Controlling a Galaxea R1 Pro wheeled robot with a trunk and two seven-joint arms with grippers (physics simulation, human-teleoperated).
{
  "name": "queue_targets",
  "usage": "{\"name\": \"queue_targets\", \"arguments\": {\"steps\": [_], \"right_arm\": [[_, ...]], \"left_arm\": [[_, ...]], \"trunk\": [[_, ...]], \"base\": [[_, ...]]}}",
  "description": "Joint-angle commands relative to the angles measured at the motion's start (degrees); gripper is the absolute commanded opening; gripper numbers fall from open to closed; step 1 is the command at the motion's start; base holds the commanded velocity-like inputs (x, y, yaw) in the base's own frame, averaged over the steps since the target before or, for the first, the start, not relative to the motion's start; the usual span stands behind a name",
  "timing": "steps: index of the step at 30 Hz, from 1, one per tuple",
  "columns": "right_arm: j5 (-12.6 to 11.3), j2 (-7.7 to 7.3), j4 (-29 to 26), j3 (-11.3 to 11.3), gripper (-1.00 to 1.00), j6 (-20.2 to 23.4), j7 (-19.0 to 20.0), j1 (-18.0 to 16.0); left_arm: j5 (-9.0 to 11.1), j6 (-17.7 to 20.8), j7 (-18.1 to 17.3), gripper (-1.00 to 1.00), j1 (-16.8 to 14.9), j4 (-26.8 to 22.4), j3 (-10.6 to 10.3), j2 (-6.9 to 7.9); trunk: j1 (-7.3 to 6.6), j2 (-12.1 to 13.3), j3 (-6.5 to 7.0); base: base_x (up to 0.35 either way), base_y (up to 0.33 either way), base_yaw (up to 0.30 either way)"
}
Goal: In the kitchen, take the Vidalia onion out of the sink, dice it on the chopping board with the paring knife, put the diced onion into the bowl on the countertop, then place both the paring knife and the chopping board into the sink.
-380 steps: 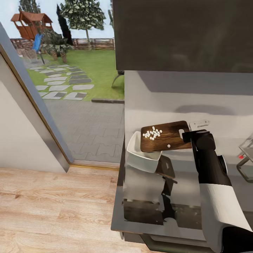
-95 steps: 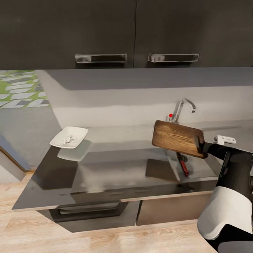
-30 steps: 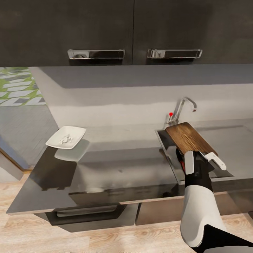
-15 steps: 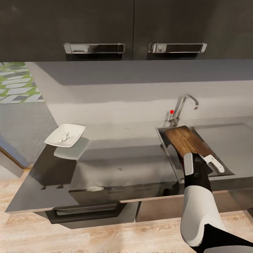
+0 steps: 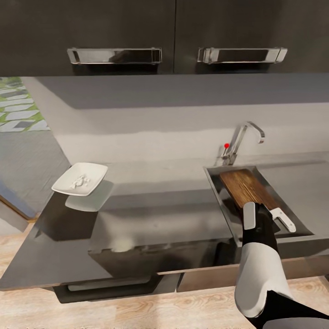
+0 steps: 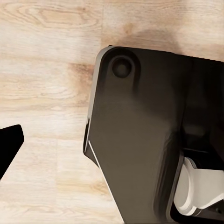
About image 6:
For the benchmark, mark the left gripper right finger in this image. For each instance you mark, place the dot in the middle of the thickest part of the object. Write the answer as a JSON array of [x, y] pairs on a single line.
[[217, 139]]

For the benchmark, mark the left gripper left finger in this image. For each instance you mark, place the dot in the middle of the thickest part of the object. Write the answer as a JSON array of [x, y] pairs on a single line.
[[11, 139]]

